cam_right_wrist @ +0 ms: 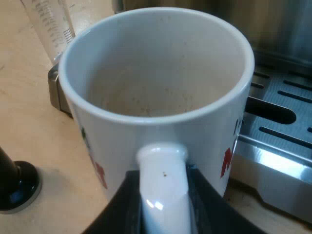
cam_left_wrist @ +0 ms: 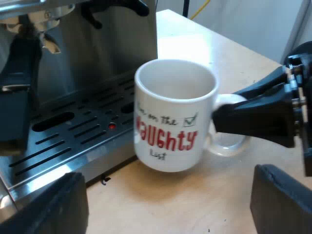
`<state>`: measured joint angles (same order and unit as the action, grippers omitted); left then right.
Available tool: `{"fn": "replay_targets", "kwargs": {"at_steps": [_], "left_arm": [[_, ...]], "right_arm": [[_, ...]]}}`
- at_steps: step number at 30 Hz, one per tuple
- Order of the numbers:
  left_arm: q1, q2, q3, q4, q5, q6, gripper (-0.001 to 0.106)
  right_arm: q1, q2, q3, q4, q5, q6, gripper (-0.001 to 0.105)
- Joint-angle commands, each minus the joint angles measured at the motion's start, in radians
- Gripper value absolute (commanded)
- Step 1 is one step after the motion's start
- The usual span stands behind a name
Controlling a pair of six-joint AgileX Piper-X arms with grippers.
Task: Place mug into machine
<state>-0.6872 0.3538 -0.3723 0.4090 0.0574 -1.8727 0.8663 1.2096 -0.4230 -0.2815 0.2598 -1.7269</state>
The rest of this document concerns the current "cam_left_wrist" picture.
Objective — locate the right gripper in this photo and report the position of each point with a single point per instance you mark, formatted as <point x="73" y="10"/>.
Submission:
<point x="304" y="97"/>

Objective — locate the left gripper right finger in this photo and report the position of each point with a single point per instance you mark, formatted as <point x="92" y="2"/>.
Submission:
<point x="285" y="204"/>

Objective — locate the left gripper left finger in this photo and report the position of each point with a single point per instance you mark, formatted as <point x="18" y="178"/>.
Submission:
<point x="53" y="209"/>

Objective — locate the white mug with red and black print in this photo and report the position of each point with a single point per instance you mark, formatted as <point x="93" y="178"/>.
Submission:
<point x="170" y="102"/>

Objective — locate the steel espresso machine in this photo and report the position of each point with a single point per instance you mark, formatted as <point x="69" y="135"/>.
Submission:
<point x="97" y="61"/>

